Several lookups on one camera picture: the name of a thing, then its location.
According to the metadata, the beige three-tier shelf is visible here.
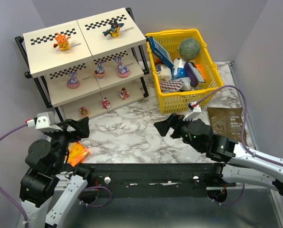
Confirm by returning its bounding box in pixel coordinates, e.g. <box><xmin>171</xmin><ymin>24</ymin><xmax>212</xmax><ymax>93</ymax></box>
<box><xmin>15</xmin><ymin>8</ymin><xmax>149</xmax><ymax>120</ymax></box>

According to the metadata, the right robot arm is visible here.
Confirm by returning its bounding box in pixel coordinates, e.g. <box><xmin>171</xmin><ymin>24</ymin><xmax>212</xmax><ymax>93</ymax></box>
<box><xmin>154</xmin><ymin>114</ymin><xmax>283</xmax><ymax>196</ymax></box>

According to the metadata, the blue white pouch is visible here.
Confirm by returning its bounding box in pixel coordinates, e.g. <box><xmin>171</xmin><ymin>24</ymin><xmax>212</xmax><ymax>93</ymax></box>
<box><xmin>171</xmin><ymin>58</ymin><xmax>188</xmax><ymax>79</ymax></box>

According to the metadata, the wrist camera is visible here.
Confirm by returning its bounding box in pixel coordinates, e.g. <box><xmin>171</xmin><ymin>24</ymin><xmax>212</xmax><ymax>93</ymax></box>
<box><xmin>183</xmin><ymin>102</ymin><xmax>202</xmax><ymax>121</ymax></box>
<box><xmin>35</xmin><ymin>111</ymin><xmax>62</xmax><ymax>132</ymax></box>

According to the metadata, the cream paper roll pack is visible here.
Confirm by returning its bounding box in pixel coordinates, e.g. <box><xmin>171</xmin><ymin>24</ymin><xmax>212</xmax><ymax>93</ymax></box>
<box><xmin>155</xmin><ymin>64</ymin><xmax>172</xmax><ymax>83</ymax></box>

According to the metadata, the green textured ball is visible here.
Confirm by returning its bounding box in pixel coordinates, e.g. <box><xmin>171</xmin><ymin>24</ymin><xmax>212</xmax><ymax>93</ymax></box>
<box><xmin>179</xmin><ymin>38</ymin><xmax>201</xmax><ymax>61</ymax></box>

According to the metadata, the striped pink grey sponge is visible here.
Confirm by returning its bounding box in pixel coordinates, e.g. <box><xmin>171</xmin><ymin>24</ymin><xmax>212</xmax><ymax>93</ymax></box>
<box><xmin>160</xmin><ymin>81</ymin><xmax>184</xmax><ymax>92</ymax></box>

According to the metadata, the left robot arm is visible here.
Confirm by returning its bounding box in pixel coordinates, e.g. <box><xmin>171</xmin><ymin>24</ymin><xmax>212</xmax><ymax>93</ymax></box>
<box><xmin>20</xmin><ymin>113</ymin><xmax>95</xmax><ymax>228</ymax></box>

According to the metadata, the purple bunny donut toy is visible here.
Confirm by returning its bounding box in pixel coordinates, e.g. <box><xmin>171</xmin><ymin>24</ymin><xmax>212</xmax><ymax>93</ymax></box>
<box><xmin>114</xmin><ymin>56</ymin><xmax>130</xmax><ymax>78</ymax></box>

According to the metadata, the black yellow bat toy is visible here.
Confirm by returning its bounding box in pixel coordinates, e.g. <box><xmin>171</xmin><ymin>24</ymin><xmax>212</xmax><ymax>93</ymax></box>
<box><xmin>102</xmin><ymin>19</ymin><xmax>125</xmax><ymax>38</ymax></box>

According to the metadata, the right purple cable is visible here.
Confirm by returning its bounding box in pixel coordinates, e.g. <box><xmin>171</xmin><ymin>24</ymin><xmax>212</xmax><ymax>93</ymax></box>
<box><xmin>188</xmin><ymin>85</ymin><xmax>283</xmax><ymax>206</ymax></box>

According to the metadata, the red pink bear toy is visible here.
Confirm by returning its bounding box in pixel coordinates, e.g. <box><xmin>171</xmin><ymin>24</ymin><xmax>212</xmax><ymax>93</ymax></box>
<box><xmin>119</xmin><ymin>87</ymin><xmax>130</xmax><ymax>100</ymax></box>

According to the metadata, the purple creature pink donut toy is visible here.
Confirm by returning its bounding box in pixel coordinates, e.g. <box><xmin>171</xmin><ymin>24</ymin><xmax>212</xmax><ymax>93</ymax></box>
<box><xmin>67</xmin><ymin>71</ymin><xmax>80</xmax><ymax>89</ymax></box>

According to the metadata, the purple bunny orange cup toy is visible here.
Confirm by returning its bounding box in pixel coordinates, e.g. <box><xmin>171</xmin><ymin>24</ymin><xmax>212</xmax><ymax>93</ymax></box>
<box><xmin>95</xmin><ymin>61</ymin><xmax>106</xmax><ymax>79</ymax></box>

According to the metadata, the orange dragon toy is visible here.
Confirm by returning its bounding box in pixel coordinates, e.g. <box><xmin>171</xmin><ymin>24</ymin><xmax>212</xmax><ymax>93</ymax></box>
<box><xmin>53</xmin><ymin>33</ymin><xmax>71</xmax><ymax>50</ymax></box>

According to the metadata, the orange Scrub Daddy box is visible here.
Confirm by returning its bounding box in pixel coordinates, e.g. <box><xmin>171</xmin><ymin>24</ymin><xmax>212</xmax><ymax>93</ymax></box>
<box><xmin>68</xmin><ymin>142</ymin><xmax>91</xmax><ymax>167</ymax></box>

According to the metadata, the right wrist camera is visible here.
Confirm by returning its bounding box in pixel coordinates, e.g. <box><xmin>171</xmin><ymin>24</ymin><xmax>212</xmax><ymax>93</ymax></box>
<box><xmin>183</xmin><ymin>102</ymin><xmax>202</xmax><ymax>121</ymax></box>

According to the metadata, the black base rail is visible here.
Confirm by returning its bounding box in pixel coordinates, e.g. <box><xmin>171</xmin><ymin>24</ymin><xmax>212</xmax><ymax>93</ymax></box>
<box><xmin>80</xmin><ymin>163</ymin><xmax>226</xmax><ymax>198</ymax></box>

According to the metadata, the blue Harry's box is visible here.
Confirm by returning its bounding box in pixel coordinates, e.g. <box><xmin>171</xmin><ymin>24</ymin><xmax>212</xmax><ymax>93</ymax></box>
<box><xmin>148</xmin><ymin>36</ymin><xmax>174</xmax><ymax>69</ymax></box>

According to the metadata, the dark purple box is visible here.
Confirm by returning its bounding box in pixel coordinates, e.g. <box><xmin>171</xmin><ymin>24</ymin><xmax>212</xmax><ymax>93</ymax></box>
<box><xmin>184</xmin><ymin>62</ymin><xmax>206</xmax><ymax>88</ymax></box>

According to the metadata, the brown coffee bag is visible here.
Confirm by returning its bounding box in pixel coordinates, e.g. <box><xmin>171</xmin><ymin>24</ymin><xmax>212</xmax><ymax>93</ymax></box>
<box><xmin>207</xmin><ymin>107</ymin><xmax>243</xmax><ymax>142</ymax></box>

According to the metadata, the yellow plastic basket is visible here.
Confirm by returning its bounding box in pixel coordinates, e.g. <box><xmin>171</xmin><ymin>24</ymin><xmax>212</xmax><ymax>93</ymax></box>
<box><xmin>145</xmin><ymin>28</ymin><xmax>224</xmax><ymax>114</ymax></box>

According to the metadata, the small red pink toy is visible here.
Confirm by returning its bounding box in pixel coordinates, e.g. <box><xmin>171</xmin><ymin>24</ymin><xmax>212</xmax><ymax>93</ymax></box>
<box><xmin>102</xmin><ymin>97</ymin><xmax>111</xmax><ymax>109</ymax></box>

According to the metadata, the pink bear strawberry toy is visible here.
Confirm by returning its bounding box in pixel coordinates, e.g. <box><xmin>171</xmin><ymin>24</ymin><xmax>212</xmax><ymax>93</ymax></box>
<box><xmin>80</xmin><ymin>107</ymin><xmax>90</xmax><ymax>117</ymax></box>

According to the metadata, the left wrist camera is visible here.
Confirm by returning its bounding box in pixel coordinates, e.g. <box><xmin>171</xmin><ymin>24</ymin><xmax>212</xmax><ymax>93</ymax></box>
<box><xmin>35</xmin><ymin>111</ymin><xmax>62</xmax><ymax>132</ymax></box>

